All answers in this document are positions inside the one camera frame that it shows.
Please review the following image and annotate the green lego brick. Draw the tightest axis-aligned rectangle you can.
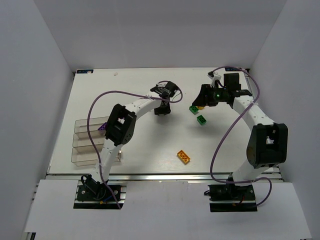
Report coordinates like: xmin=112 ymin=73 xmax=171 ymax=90
xmin=189 ymin=106 xmax=199 ymax=115
xmin=196 ymin=115 xmax=207 ymax=126

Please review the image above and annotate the purple lego brick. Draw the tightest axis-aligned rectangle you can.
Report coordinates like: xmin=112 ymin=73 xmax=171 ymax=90
xmin=98 ymin=122 xmax=107 ymax=131

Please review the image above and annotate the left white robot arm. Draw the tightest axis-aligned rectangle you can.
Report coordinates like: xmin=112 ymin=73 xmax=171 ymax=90
xmin=81 ymin=80 xmax=183 ymax=195

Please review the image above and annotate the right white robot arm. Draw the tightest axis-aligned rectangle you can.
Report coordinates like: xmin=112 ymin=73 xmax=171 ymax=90
xmin=192 ymin=71 xmax=288 ymax=187

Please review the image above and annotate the green lego brick beside yellow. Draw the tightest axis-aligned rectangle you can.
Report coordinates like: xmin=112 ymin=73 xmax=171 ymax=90
xmin=189 ymin=106 xmax=199 ymax=115

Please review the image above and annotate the right blue corner label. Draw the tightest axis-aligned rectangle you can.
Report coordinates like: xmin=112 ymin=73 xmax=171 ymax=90
xmin=224 ymin=67 xmax=242 ymax=72

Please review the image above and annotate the blue corner label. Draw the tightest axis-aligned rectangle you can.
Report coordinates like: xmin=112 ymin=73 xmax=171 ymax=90
xmin=224 ymin=67 xmax=242 ymax=72
xmin=76 ymin=69 xmax=94 ymax=74

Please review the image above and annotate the orange flat lego brick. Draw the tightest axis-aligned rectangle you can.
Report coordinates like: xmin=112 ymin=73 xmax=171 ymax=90
xmin=176 ymin=150 xmax=191 ymax=165

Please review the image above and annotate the clear container far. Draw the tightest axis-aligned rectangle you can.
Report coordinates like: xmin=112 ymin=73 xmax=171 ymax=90
xmin=74 ymin=116 xmax=111 ymax=135

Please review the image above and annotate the left blue corner label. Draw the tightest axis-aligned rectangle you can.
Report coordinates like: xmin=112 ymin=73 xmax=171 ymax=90
xmin=76 ymin=69 xmax=94 ymax=74

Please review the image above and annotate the clear container near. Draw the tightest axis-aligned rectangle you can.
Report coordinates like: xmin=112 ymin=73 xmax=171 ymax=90
xmin=70 ymin=146 xmax=124 ymax=167

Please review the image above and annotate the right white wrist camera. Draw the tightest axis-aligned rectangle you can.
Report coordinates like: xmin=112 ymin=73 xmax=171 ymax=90
xmin=207 ymin=71 xmax=222 ymax=88

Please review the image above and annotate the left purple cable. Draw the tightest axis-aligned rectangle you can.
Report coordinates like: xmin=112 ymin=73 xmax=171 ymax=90
xmin=86 ymin=80 xmax=184 ymax=210

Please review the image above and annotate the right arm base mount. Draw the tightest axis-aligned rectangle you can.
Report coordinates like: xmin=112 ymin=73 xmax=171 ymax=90
xmin=203 ymin=184 xmax=258 ymax=213

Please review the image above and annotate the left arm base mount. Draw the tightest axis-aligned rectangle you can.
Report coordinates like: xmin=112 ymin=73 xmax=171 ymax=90
xmin=73 ymin=174 xmax=125 ymax=210

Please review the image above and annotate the aluminium table front rail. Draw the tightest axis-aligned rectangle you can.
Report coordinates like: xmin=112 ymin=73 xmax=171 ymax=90
xmin=45 ymin=168 xmax=283 ymax=182

